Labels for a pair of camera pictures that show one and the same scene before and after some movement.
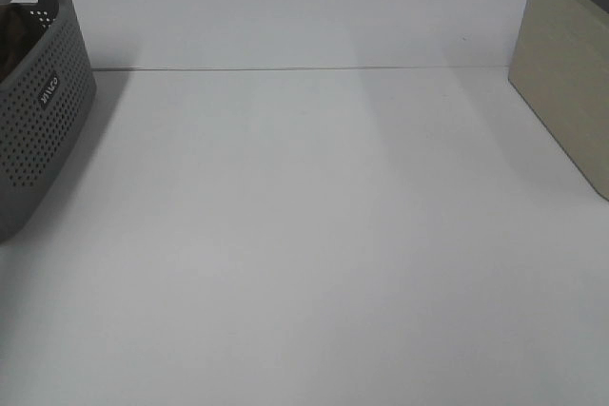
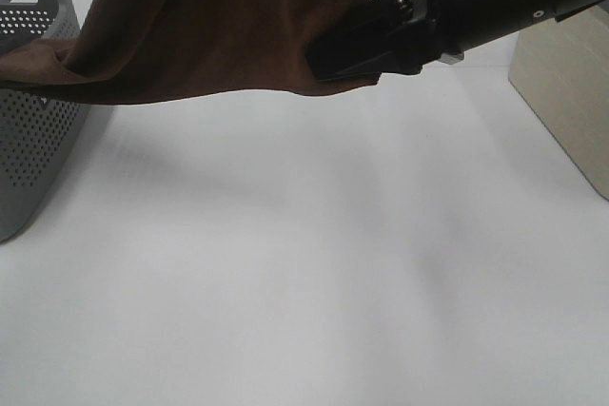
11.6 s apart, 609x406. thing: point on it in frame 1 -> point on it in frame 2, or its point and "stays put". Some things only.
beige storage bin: [559, 61] stays put
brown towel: [20, 32] -> [160, 24]
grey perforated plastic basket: [48, 83] stays put
